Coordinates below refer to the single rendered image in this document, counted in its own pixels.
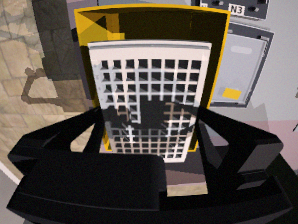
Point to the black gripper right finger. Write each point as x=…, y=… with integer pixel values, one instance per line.
x=250, y=148

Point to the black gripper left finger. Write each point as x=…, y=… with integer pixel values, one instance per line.
x=60, y=135

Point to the white well plate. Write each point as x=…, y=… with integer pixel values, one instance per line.
x=130, y=132

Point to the yellow open-top bin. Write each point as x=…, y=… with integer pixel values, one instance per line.
x=150, y=22

